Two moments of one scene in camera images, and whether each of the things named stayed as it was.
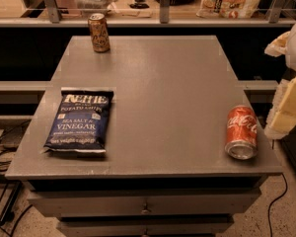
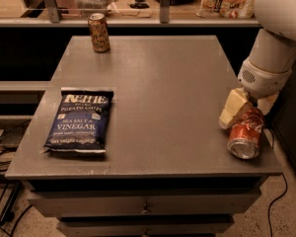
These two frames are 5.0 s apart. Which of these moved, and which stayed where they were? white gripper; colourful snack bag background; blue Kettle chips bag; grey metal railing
Moved: white gripper
Stayed: colourful snack bag background; grey metal railing; blue Kettle chips bag
